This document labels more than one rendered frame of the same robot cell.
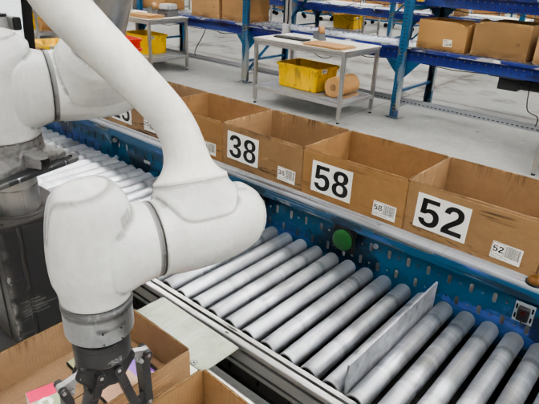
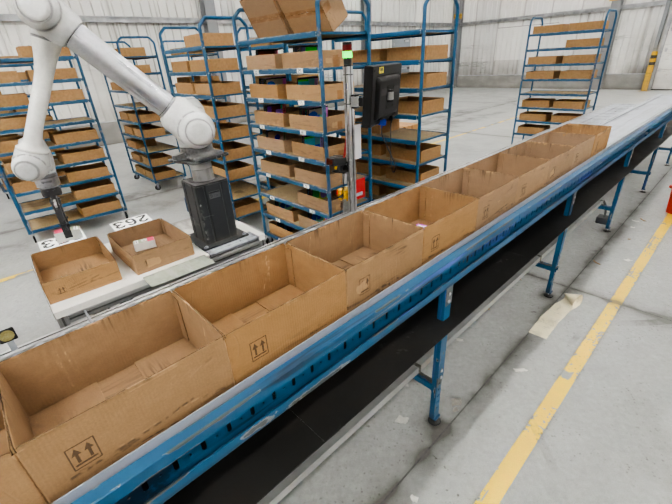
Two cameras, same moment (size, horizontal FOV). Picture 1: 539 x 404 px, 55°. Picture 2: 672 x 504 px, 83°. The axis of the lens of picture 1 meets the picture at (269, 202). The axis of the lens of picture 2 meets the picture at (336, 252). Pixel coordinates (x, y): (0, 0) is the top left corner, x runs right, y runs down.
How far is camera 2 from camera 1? 2.35 m
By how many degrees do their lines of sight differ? 85
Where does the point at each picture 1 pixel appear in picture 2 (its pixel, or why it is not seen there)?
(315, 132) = (380, 264)
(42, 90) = not seen: hidden behind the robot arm
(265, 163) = (322, 252)
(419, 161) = (263, 330)
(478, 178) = (183, 376)
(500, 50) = not seen: outside the picture
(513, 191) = (130, 411)
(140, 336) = (173, 254)
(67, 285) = not seen: hidden behind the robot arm
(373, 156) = (318, 308)
